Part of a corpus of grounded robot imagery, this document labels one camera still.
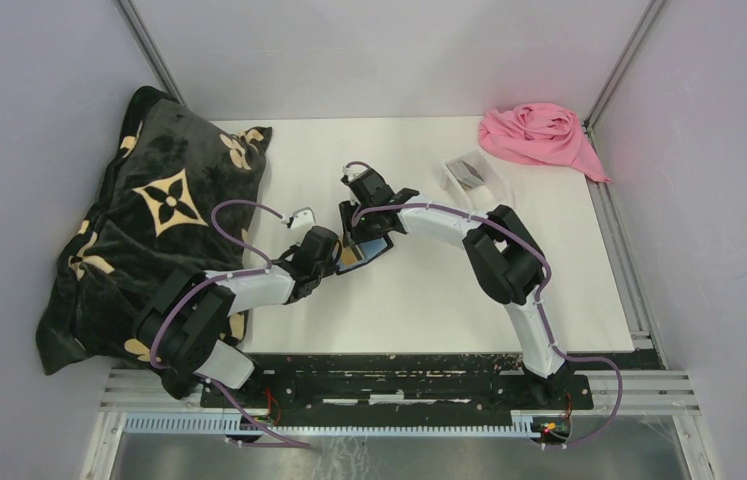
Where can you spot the aluminium frame rail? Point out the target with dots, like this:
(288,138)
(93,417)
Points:
(648,19)
(151,52)

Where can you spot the aluminium frame rail left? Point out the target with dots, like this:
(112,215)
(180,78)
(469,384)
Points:
(151,52)

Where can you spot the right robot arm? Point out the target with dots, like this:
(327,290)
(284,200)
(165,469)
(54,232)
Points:
(507,262)

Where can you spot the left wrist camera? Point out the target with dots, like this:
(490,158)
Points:
(300,220)

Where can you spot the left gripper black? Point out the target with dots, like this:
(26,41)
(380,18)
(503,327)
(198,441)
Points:
(330,267)

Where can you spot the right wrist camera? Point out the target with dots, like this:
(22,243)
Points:
(353,169)

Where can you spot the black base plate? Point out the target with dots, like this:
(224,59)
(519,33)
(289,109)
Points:
(401,390)

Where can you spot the gold credit card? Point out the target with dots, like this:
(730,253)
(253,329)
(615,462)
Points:
(349,256)

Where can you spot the black leather card holder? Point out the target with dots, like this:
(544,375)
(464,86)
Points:
(370,251)

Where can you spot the pink crumpled cloth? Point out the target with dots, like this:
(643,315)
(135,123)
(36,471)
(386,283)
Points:
(540,134)

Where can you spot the aluminium frame rail right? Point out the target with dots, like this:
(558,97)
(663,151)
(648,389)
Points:
(648,19)

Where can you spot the stack of cards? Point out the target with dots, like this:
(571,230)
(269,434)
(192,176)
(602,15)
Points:
(465,174)

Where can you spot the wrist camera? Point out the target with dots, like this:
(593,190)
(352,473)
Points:
(353,169)
(300,220)

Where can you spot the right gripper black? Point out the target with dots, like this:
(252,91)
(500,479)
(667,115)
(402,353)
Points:
(351,233)

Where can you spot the black floral pillow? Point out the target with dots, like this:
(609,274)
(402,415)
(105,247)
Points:
(179,194)

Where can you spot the white plastic bin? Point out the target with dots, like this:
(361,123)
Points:
(495,192)

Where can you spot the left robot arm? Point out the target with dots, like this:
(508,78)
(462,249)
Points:
(182,322)

